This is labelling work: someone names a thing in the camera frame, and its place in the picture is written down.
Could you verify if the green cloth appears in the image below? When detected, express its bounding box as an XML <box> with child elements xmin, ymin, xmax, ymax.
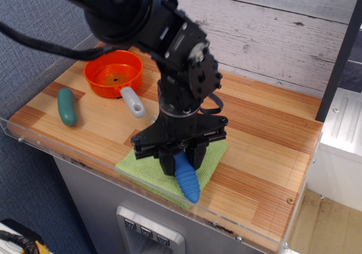
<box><xmin>116</xmin><ymin>141</ymin><xmax>227</xmax><ymax>209</ymax></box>

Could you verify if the blue handled metal fork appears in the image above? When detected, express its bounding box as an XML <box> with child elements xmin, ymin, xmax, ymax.
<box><xmin>174</xmin><ymin>152</ymin><xmax>201</xmax><ymax>203</ymax></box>

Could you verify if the orange toy pot grey handle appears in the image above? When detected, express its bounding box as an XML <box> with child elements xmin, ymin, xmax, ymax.
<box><xmin>83</xmin><ymin>50</ymin><xmax>145</xmax><ymax>118</ymax></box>

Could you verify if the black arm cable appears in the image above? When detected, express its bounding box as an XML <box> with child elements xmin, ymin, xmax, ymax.
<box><xmin>0</xmin><ymin>20</ymin><xmax>224</xmax><ymax>115</ymax></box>

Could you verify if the clear acrylic table guard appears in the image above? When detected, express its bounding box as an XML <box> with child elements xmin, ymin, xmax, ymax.
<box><xmin>0</xmin><ymin>21</ymin><xmax>323</xmax><ymax>254</ymax></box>

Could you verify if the grey cabinet with button panel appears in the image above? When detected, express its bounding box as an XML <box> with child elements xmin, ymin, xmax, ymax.
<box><xmin>55</xmin><ymin>158</ymin><xmax>258</xmax><ymax>253</ymax></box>

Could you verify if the white metal side unit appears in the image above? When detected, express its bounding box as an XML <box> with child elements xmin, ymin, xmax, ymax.
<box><xmin>307</xmin><ymin>88</ymin><xmax>361</xmax><ymax>210</ymax></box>

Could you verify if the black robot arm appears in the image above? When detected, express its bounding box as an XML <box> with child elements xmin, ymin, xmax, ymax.
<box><xmin>68</xmin><ymin>0</ymin><xmax>228</xmax><ymax>175</ymax></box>

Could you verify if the teal green toy pickle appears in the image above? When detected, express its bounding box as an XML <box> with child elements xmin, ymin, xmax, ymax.
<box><xmin>57</xmin><ymin>88</ymin><xmax>78</xmax><ymax>126</ymax></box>

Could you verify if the dark right vertical post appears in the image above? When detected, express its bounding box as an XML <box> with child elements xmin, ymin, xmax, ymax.
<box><xmin>315</xmin><ymin>0</ymin><xmax>361</xmax><ymax>122</ymax></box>

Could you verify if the yellow and black object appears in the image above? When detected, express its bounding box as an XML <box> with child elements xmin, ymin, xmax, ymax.
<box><xmin>27</xmin><ymin>242</ymin><xmax>51</xmax><ymax>254</ymax></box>

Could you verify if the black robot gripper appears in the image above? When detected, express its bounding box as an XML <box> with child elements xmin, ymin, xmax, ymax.
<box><xmin>131</xmin><ymin>113</ymin><xmax>229</xmax><ymax>176</ymax></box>

